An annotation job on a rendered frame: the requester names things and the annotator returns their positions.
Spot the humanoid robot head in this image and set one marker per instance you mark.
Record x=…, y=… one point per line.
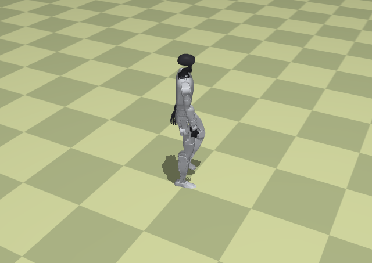
x=185, y=60

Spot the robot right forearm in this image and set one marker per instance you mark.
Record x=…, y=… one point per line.
x=191, y=119

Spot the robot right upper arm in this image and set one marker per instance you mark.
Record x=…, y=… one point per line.
x=186, y=93

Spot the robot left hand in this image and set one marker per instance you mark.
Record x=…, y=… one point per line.
x=173, y=116

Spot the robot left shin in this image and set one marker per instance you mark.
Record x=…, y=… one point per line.
x=196, y=147

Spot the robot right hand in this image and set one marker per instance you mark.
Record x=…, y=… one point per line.
x=194, y=133

